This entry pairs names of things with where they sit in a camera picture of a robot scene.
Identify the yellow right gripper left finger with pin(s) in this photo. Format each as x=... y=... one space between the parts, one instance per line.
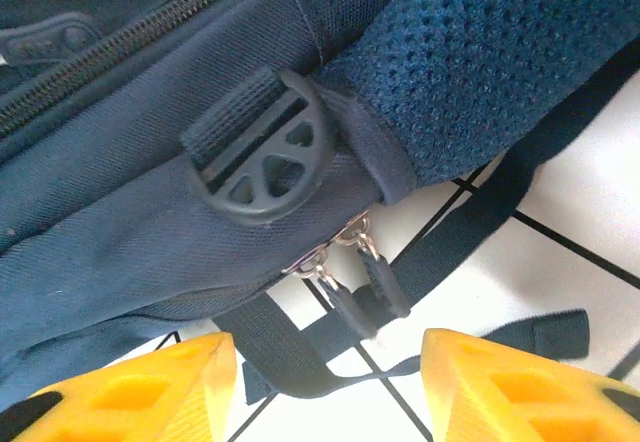
x=150 y=402

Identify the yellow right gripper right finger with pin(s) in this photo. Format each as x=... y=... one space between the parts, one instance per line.
x=500 y=397

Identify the navy blue backpack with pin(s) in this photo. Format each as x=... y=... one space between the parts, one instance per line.
x=150 y=137

